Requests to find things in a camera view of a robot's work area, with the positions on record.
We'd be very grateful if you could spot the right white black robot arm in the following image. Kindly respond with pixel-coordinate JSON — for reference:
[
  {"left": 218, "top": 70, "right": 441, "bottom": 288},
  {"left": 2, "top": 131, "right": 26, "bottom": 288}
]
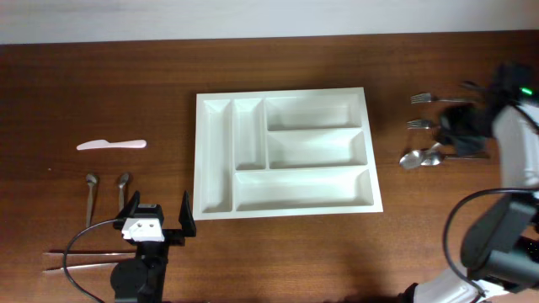
[{"left": 397, "top": 63, "right": 538, "bottom": 303}]

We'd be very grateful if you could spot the small metal teaspoon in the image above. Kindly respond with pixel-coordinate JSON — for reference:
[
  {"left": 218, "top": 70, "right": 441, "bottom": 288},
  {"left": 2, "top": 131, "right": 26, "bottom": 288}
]
[
  {"left": 118, "top": 172, "right": 131, "bottom": 211},
  {"left": 86, "top": 173, "right": 99, "bottom": 227}
]

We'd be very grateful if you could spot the right black cable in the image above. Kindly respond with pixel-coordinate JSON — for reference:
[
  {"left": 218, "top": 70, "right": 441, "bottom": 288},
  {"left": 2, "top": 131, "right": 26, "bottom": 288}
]
[{"left": 441, "top": 188, "right": 539, "bottom": 295}]

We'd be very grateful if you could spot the left small metal teaspoon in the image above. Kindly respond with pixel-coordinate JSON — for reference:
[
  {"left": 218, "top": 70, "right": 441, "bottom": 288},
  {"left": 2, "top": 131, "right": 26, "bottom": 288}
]
[{"left": 86, "top": 173, "right": 99, "bottom": 227}]

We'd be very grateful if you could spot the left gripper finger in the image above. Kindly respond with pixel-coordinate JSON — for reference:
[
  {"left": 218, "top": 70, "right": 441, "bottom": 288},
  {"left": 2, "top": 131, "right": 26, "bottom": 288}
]
[
  {"left": 119, "top": 191, "right": 140, "bottom": 219},
  {"left": 179, "top": 191, "right": 197, "bottom": 237}
]

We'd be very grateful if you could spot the black cable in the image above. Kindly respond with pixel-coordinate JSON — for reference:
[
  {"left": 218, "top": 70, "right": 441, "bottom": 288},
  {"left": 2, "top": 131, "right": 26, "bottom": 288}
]
[
  {"left": 62, "top": 218, "right": 127, "bottom": 303},
  {"left": 441, "top": 188, "right": 539, "bottom": 295}
]

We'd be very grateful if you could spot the right small metal teaspoon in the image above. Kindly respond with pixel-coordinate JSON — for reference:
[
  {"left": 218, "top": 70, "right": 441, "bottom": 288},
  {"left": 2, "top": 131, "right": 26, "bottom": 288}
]
[{"left": 118, "top": 172, "right": 131, "bottom": 211}]

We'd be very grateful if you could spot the pink plastic knife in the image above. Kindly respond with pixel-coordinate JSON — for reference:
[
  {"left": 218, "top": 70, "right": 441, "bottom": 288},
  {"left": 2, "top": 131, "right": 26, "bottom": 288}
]
[{"left": 77, "top": 140, "right": 147, "bottom": 151}]

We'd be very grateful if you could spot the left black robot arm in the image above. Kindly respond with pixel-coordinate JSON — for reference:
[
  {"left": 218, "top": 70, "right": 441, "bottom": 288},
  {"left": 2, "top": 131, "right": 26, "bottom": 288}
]
[{"left": 110, "top": 191, "right": 196, "bottom": 303}]

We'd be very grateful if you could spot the left black cable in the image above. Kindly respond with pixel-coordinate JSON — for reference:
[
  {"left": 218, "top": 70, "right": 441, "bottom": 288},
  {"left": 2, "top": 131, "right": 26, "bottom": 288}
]
[{"left": 62, "top": 218, "right": 127, "bottom": 303}]

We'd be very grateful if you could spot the metal tablespoon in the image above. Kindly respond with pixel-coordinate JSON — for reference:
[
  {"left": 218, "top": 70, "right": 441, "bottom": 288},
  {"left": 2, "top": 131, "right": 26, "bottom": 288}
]
[
  {"left": 399, "top": 142, "right": 443, "bottom": 169},
  {"left": 421, "top": 151, "right": 490, "bottom": 167}
]

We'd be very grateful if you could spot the white plastic cutlery tray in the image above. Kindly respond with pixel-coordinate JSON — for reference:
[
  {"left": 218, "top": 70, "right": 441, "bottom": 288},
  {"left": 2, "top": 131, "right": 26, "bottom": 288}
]
[{"left": 193, "top": 88, "right": 383, "bottom": 220}]

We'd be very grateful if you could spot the metal fork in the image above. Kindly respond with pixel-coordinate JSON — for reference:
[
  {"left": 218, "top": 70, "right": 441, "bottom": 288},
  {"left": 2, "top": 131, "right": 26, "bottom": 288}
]
[
  {"left": 410, "top": 93, "right": 478, "bottom": 104},
  {"left": 407, "top": 119, "right": 440, "bottom": 130}
]

